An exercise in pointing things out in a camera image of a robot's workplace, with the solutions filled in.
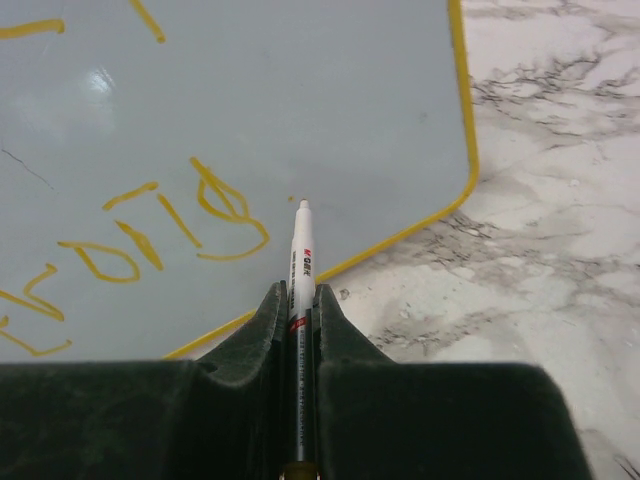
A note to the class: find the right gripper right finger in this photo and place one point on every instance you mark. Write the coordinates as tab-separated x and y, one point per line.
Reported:
380	419

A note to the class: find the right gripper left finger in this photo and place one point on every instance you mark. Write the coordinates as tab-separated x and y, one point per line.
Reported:
217	417

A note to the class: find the yellow framed whiteboard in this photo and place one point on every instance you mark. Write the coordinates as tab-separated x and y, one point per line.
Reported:
154	153

